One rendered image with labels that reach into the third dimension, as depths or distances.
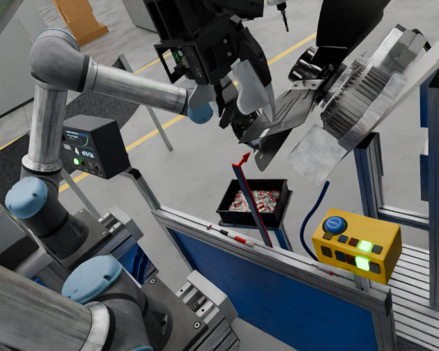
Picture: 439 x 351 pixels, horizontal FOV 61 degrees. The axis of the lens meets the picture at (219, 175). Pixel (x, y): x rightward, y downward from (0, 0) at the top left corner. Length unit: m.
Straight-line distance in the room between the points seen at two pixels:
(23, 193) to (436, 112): 1.16
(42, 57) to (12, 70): 5.96
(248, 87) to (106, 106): 2.50
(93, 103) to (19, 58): 4.19
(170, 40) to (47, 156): 0.87
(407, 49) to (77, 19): 8.18
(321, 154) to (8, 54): 6.18
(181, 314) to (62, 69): 0.64
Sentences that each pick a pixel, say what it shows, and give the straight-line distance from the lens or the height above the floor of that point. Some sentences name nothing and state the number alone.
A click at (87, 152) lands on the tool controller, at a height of 1.17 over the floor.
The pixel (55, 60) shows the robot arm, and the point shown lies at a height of 1.54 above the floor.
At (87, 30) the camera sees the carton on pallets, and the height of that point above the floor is 0.23.
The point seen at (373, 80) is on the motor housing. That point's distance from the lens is 1.15.
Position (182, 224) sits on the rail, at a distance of 1.38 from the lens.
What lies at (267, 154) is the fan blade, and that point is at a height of 0.99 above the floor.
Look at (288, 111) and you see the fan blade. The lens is 1.02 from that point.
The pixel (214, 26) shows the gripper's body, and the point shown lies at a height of 1.62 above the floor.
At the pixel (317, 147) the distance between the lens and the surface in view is 1.19.
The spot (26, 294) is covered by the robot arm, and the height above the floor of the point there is 1.41.
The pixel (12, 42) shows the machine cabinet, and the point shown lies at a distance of 6.93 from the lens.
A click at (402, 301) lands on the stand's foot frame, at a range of 1.92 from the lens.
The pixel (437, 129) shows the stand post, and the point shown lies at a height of 1.01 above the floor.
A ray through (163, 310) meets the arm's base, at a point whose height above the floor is 1.07.
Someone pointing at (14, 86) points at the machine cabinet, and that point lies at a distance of 7.05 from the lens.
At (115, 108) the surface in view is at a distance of 2.99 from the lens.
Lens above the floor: 1.74
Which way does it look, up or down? 36 degrees down
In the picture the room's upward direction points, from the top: 25 degrees counter-clockwise
